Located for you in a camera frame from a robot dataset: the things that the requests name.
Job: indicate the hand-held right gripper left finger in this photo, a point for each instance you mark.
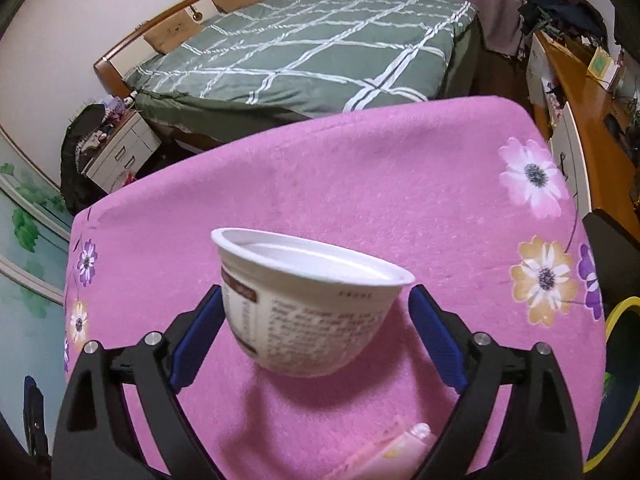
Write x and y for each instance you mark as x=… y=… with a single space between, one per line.
x=192 y=355

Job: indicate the green plaid quilt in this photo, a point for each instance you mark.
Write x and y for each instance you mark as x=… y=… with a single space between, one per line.
x=300 y=50

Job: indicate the black board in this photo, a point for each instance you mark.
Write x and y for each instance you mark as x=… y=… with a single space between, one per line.
x=612 y=245

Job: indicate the white printed plastic cup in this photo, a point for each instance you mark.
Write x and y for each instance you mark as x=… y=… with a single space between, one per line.
x=310 y=320

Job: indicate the painted glass sliding door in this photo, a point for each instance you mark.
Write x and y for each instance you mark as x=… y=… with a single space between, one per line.
x=25 y=260

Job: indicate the brown pillow with face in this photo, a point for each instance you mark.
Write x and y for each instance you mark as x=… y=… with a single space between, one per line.
x=172 y=32

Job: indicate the wooden bed headboard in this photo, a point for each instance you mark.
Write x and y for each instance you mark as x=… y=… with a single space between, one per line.
x=107 y=67

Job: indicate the heap of dark bags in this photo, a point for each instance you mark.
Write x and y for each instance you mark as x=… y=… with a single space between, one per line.
x=560 y=15

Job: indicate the wooden desk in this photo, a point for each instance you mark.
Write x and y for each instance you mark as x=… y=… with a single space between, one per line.
x=585 y=110

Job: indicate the dark clothes pile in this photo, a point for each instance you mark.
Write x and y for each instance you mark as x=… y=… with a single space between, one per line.
x=75 y=170

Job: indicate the yellow-rimmed trash bin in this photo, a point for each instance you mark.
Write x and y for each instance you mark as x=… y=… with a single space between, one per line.
x=616 y=319

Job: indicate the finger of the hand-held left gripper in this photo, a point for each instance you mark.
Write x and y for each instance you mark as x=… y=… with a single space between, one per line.
x=35 y=410

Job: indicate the pink floral tablecloth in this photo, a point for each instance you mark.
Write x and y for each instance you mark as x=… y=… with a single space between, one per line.
x=350 y=185

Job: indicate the small green box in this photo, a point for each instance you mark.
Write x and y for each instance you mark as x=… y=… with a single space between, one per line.
x=600 y=64

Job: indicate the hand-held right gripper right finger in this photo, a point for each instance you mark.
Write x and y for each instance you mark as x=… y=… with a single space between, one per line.
x=440 y=345

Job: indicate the white nightstand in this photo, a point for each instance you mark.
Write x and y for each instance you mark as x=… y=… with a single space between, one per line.
x=125 y=150

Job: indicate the pink strawberry carton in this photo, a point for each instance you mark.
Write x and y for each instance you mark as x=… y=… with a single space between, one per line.
x=395 y=452

